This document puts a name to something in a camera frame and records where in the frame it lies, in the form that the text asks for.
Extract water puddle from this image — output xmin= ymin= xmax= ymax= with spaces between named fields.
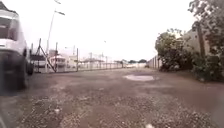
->
xmin=122 ymin=74 xmax=156 ymax=82

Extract brown dirt road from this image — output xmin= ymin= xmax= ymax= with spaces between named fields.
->
xmin=0 ymin=67 xmax=224 ymax=128

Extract low buildings behind fence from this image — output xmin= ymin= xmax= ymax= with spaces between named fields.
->
xmin=31 ymin=49 xmax=106 ymax=70

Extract street lamp pole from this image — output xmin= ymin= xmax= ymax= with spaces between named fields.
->
xmin=45 ymin=9 xmax=66 ymax=73

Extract green bushes and trees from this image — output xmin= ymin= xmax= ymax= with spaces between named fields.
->
xmin=154 ymin=0 xmax=224 ymax=83

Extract white vehicle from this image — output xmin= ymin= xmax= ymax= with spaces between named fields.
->
xmin=0 ymin=1 xmax=35 ymax=91

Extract wire fence with posts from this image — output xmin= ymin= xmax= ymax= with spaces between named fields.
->
xmin=29 ymin=37 xmax=125 ymax=74

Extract pale wall behind bushes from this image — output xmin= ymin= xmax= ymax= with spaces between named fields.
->
xmin=146 ymin=28 xmax=212 ymax=70

